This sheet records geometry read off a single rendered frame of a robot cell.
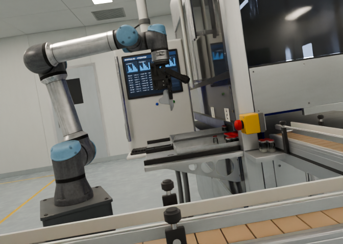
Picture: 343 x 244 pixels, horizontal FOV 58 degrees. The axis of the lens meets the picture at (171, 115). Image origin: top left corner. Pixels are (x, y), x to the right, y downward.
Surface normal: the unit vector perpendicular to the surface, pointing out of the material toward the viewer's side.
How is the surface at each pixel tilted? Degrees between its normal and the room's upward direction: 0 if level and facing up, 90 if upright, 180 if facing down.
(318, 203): 90
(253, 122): 90
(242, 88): 90
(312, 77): 90
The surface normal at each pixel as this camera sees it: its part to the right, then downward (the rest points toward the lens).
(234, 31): 0.06, 0.04
